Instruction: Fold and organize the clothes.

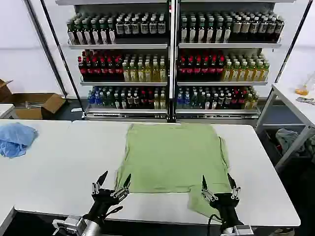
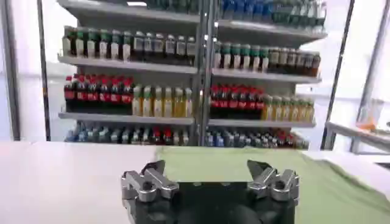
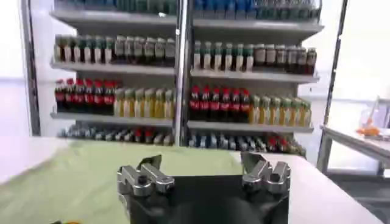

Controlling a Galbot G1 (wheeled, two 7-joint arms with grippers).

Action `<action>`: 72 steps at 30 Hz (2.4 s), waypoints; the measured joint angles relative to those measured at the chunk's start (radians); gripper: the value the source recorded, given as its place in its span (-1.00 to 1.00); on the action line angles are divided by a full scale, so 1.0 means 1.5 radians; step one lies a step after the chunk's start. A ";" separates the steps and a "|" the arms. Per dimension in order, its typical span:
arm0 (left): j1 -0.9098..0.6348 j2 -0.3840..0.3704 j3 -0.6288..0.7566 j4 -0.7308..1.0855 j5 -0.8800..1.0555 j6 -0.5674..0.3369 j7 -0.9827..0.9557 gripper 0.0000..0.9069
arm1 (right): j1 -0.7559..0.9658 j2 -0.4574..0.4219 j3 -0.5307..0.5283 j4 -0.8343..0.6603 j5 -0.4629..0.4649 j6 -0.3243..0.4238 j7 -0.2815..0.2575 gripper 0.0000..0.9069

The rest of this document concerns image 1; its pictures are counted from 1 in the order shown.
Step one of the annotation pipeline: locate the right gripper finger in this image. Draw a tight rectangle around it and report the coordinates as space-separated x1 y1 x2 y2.
226 173 241 200
201 175 219 203

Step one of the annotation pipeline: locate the crumpled blue cloth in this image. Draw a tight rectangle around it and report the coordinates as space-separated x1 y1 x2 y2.
0 122 39 159

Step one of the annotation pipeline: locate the grey metal frame table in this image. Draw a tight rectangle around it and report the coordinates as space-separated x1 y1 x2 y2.
254 82 315 173

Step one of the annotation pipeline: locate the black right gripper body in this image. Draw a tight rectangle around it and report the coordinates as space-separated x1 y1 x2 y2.
208 193 245 229

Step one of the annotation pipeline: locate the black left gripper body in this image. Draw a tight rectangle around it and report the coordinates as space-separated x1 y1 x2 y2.
83 188 128 224

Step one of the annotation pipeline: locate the black slanted frame pole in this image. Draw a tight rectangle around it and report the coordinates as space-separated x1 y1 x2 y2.
25 0 67 99

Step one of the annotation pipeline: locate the small white side table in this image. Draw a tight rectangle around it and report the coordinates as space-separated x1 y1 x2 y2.
0 103 14 119

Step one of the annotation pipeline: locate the orange plastic item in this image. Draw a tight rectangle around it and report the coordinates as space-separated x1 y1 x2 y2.
294 83 310 96

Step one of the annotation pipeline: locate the pale green shirt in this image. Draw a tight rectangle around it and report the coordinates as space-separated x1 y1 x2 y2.
115 122 231 220

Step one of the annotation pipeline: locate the grey pile of clothes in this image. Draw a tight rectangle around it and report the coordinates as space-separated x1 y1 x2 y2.
275 127 315 161

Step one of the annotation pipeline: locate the grey slanted frame pole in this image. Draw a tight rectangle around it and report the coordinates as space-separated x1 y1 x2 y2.
255 0 315 129
40 0 86 117

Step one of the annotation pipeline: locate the open brown cardboard box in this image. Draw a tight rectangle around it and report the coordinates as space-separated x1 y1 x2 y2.
0 92 66 120

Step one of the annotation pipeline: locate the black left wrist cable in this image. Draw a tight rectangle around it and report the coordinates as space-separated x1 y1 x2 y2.
104 206 124 218

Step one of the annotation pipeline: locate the silver metal tool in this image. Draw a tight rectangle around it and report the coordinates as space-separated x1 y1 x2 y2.
296 96 315 106

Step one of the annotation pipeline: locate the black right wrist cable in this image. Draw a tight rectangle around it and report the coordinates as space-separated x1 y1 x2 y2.
207 213 223 226

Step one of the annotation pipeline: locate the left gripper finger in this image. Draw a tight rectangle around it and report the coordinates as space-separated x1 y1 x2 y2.
92 170 109 195
110 173 132 198

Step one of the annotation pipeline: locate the brown cardboard box flap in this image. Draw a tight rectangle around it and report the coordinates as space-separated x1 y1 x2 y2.
0 79 14 102

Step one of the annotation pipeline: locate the metal shelf of bottled drinks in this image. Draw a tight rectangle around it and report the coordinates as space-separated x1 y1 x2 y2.
55 0 296 121

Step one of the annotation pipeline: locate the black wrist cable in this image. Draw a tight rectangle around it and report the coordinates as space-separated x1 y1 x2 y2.
104 206 124 218
207 213 223 226

